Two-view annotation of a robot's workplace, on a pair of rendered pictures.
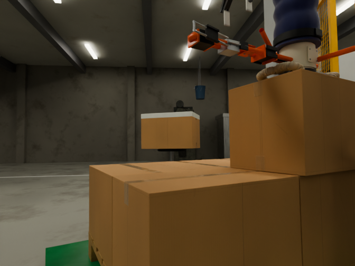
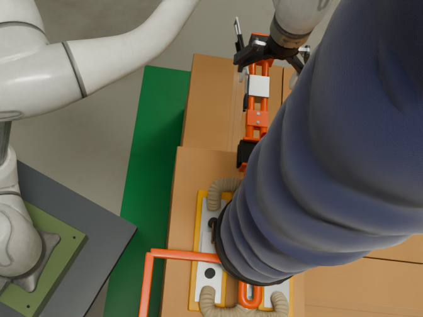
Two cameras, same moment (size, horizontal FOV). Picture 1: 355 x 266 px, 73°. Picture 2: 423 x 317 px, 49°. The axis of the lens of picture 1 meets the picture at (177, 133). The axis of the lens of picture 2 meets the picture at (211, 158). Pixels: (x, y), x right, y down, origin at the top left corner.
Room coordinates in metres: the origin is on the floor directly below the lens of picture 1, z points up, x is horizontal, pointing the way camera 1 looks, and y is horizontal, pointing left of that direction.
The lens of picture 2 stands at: (1.12, -0.93, 2.26)
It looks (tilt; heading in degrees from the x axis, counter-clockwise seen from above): 69 degrees down; 105
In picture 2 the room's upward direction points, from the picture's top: 20 degrees clockwise
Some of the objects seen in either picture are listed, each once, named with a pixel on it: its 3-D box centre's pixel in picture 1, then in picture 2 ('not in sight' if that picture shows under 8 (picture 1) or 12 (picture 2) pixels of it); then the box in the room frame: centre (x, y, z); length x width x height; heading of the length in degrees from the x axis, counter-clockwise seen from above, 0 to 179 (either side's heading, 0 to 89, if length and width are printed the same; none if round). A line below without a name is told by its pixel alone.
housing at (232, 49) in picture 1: (228, 47); (257, 89); (0.99, -0.22, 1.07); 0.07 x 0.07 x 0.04; 30
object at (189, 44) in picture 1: (201, 40); (261, 50); (0.93, -0.10, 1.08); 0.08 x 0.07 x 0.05; 120
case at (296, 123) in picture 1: (301, 127); (226, 258); (1.20, -0.62, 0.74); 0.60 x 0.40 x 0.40; 120
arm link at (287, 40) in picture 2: not in sight; (291, 26); (1.01, -0.26, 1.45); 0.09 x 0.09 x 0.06
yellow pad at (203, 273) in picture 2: not in sight; (211, 248); (1.14, -0.67, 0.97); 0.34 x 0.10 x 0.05; 120
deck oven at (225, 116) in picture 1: (236, 137); not in sight; (9.73, -2.39, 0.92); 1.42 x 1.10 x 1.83; 96
